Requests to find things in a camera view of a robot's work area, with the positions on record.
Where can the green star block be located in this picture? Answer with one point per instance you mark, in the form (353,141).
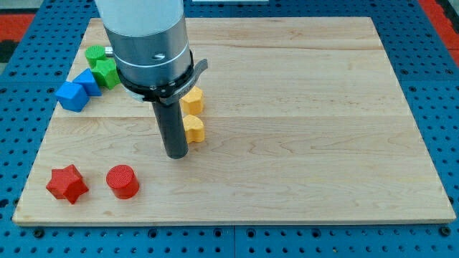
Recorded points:
(105,73)

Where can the wooden board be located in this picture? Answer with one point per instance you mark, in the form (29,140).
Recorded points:
(305,123)

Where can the blue cube block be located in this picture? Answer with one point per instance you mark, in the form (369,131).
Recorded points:
(72,96)

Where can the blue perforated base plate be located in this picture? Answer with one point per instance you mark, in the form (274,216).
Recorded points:
(41,62)

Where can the green cylinder block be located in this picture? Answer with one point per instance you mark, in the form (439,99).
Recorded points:
(95,53)

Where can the red star block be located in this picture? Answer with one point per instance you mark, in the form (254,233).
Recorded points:
(67,183)

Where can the blue triangular block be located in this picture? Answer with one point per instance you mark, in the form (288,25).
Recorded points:
(87,80)

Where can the red cylinder block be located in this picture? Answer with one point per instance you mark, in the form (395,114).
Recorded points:
(122,181)

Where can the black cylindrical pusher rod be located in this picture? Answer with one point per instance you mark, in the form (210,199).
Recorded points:
(171,127)

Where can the yellow heart block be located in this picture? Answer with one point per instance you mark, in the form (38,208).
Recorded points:
(194,129)

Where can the yellow hexagon block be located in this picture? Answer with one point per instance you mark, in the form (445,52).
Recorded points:
(193,102)

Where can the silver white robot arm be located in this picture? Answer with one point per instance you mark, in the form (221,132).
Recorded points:
(151,48)

